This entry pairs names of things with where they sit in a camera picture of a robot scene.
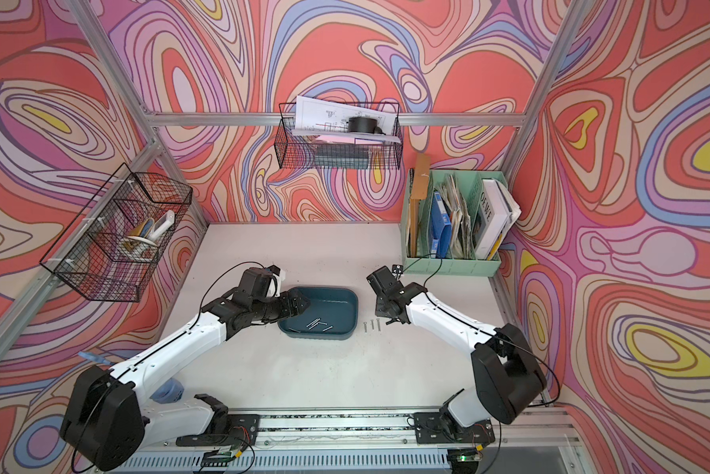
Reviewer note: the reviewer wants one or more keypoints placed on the white paper sheets in basket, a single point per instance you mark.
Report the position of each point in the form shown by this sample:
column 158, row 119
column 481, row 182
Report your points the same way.
column 344, row 123

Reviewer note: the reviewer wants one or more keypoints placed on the black wire basket left wall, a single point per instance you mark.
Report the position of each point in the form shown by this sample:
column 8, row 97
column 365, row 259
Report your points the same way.
column 105, row 255

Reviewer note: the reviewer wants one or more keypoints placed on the aluminium frame post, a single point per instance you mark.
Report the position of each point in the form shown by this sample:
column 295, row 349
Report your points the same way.
column 517, row 149
column 95, row 35

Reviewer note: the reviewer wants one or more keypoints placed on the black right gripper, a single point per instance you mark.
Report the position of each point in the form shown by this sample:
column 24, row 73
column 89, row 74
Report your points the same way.
column 379, row 309

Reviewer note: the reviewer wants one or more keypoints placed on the black wire basket wall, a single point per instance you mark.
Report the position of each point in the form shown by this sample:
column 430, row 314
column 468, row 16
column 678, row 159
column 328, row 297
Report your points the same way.
column 105, row 255
column 300, row 153

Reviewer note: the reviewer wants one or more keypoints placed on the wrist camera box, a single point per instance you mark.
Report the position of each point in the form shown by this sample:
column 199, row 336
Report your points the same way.
column 384, row 281
column 262, row 282

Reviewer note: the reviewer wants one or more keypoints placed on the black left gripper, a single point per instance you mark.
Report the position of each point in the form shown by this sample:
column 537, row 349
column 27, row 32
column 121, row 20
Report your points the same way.
column 293, row 307

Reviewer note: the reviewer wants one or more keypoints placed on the white book in organizer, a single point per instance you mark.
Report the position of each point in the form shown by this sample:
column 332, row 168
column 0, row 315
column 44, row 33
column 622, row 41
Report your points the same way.
column 496, row 214

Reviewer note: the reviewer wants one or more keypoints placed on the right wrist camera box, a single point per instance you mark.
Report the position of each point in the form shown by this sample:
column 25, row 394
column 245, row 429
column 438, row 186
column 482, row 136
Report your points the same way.
column 384, row 281

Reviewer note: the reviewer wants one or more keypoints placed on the green plastic file organizer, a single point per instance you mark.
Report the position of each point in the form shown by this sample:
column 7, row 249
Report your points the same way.
column 459, row 190

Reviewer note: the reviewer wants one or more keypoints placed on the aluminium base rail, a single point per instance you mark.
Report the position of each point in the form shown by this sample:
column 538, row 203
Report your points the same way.
column 396, row 440

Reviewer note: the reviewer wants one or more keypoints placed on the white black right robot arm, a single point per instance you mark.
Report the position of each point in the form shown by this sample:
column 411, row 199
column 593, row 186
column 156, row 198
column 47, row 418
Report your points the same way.
column 507, row 376

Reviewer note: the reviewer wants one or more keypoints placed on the white tube in left basket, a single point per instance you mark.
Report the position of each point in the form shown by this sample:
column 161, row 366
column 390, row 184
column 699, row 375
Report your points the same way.
column 161, row 226

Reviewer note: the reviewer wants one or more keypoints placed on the black wire basket rear wall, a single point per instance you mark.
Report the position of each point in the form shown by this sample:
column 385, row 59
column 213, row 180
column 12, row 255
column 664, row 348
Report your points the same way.
column 300, row 153

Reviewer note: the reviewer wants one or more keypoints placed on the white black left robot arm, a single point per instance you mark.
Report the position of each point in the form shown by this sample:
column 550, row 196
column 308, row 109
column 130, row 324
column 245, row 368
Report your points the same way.
column 106, row 420

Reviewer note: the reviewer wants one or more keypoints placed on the brown cardboard folder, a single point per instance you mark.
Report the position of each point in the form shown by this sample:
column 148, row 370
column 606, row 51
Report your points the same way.
column 418, row 192

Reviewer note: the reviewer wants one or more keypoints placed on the aluminium frame post left rear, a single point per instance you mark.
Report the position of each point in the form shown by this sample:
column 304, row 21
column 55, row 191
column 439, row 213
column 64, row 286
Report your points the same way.
column 95, row 35

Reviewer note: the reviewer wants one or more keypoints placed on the aluminium frame post right rear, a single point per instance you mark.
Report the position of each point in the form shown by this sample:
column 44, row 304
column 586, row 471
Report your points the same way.
column 517, row 149

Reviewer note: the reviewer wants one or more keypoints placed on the blue binder in organizer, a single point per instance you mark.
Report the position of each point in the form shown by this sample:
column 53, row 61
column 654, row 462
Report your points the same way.
column 440, row 227

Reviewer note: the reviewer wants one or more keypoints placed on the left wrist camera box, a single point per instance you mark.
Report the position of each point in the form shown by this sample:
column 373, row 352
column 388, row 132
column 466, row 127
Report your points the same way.
column 262, row 282

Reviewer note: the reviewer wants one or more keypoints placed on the teal plastic storage box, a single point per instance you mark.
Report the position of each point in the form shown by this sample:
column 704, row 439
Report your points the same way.
column 337, row 307

